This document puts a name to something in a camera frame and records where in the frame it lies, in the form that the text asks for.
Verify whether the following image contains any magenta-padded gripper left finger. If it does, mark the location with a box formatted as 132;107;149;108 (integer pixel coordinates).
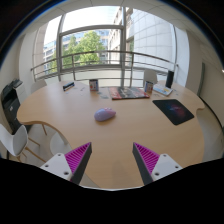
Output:
39;142;93;185

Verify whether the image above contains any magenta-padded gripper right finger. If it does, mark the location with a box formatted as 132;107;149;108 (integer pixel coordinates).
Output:
132;142;184;186

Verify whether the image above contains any lilac and pink computer mouse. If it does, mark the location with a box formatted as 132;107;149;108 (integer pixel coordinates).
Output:
93;107;117;122

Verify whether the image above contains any black printed mouse pad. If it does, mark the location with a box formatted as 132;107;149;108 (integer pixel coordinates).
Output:
152;98;195;126

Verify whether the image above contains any white chair with wooden legs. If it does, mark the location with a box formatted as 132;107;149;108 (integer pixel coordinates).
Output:
0;123;46;163

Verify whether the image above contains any red cover magazine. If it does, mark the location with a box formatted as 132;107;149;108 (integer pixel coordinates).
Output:
108;86;151;101

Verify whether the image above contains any light blue illustrated booklet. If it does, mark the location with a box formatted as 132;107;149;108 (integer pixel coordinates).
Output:
152;83;174;97

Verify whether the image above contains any small black box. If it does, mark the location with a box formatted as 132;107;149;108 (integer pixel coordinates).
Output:
62;81;76;92

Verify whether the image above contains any black cylinder speaker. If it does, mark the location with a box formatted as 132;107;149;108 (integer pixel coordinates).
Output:
165;70;175;89

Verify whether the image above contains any black and white office printer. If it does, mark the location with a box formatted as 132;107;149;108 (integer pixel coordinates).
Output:
0;78;24;134

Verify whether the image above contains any grey metal balcony railing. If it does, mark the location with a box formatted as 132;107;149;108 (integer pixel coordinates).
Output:
30;50;179;88

